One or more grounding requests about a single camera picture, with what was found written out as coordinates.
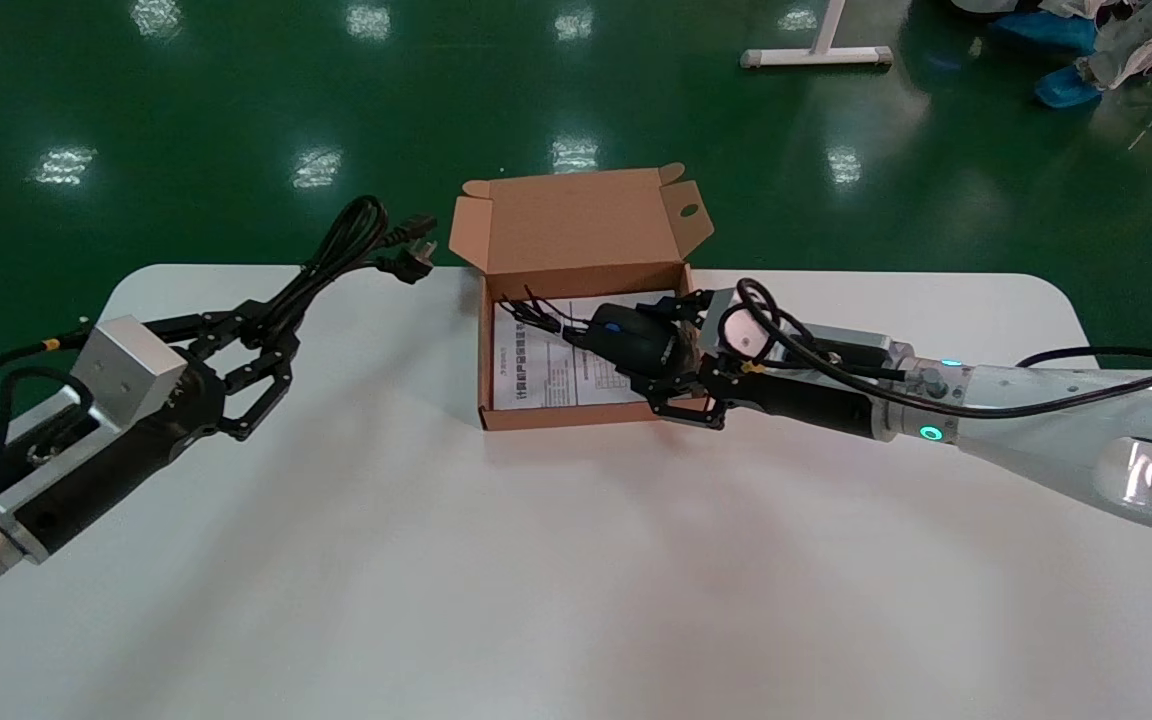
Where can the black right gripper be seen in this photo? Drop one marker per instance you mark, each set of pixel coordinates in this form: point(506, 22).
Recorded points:
point(816, 405)

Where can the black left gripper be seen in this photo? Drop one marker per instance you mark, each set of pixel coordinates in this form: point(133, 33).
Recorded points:
point(106, 475)

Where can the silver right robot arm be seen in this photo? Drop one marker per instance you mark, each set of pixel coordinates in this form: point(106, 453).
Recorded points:
point(1056, 420)

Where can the brown cardboard storage box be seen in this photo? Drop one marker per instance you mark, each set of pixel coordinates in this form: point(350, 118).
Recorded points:
point(576, 220)

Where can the white printed instruction sheet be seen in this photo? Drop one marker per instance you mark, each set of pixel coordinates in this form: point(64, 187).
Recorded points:
point(536, 375)

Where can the white metal table foot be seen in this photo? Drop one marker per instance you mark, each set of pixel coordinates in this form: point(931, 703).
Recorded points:
point(816, 55)

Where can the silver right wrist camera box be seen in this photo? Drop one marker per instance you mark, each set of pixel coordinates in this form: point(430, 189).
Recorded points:
point(726, 325)

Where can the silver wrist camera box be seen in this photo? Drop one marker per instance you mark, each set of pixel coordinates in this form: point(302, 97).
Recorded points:
point(126, 365)
point(726, 325)

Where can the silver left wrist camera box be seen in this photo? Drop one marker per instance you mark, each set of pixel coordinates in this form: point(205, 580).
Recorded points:
point(126, 365)

